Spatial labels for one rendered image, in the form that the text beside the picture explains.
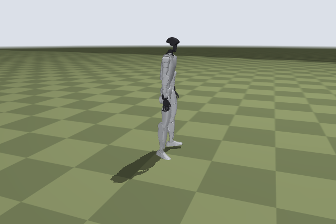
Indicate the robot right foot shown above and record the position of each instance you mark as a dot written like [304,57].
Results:
[163,156]

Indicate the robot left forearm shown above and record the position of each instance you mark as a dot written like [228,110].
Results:
[172,83]

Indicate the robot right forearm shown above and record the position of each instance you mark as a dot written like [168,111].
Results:
[164,86]

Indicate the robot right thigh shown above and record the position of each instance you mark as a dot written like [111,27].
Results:
[165,115]

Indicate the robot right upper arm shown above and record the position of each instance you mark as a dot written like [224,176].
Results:
[165,65]

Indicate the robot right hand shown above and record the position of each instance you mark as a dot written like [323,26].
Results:
[166,104]

